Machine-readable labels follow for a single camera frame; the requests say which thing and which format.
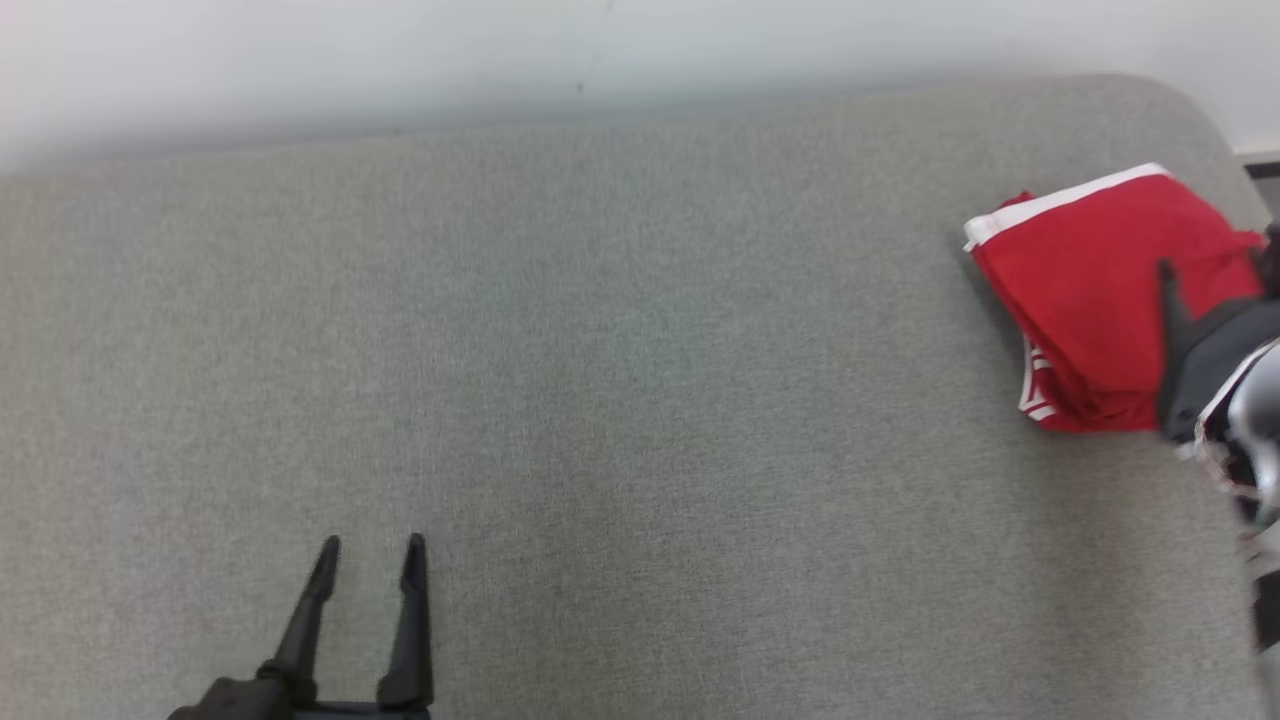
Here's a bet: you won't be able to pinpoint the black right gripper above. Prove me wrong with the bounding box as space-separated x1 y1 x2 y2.
1157 225 1280 441

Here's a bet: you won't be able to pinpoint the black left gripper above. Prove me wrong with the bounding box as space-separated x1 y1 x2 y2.
165 533 436 720

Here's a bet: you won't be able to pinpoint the red shorts white panels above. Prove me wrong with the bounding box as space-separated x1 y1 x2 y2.
962 163 1269 396

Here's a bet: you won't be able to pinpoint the grey fabric sofa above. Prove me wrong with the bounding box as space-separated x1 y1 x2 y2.
0 72 1280 720

